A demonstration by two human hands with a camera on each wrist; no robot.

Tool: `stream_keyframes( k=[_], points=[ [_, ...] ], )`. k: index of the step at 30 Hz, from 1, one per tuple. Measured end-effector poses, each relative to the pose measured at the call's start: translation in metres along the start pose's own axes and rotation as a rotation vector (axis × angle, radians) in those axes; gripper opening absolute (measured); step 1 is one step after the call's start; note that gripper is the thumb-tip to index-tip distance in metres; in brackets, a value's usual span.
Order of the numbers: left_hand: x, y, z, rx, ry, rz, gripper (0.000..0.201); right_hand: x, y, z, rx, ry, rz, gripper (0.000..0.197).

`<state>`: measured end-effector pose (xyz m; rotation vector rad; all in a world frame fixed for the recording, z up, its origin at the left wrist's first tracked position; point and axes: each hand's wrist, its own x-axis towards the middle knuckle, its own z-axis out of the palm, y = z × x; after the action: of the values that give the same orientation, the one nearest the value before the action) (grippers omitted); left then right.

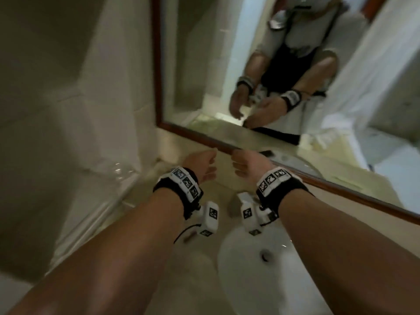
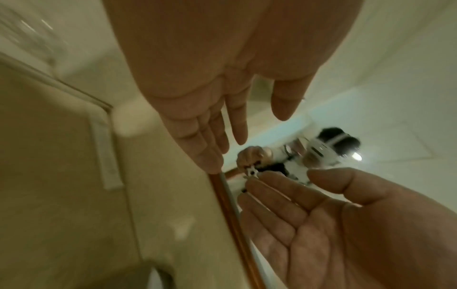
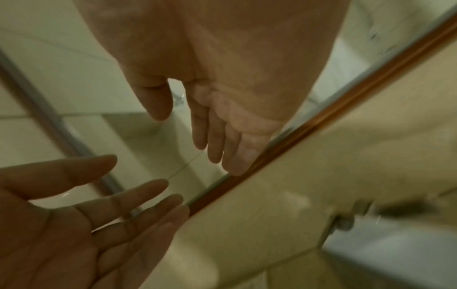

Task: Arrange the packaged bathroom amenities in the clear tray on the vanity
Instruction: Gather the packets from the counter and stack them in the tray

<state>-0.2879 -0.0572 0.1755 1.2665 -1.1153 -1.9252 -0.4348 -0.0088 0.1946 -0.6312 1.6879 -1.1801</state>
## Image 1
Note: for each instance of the person's left hand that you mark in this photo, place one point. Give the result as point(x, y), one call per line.
point(201, 165)

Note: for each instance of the person's right hand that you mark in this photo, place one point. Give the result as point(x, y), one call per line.
point(254, 164)

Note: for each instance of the person's right forearm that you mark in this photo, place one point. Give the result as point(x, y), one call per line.
point(344, 259)

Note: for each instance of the person's left forearm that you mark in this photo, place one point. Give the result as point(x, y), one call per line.
point(108, 259)

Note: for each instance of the black left wrist band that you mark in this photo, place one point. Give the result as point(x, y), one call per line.
point(177, 190)

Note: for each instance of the black wrist band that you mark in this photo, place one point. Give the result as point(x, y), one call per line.
point(282, 190)
point(177, 190)

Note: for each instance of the black right wrist band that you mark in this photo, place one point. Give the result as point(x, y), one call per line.
point(282, 190)

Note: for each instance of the metal sink drain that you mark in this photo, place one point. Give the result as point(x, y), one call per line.
point(267, 255)

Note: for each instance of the round white sink basin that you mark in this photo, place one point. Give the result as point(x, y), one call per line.
point(262, 285)

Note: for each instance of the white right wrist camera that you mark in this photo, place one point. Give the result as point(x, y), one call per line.
point(251, 213)

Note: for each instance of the wood framed wall mirror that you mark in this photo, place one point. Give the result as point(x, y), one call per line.
point(203, 62)

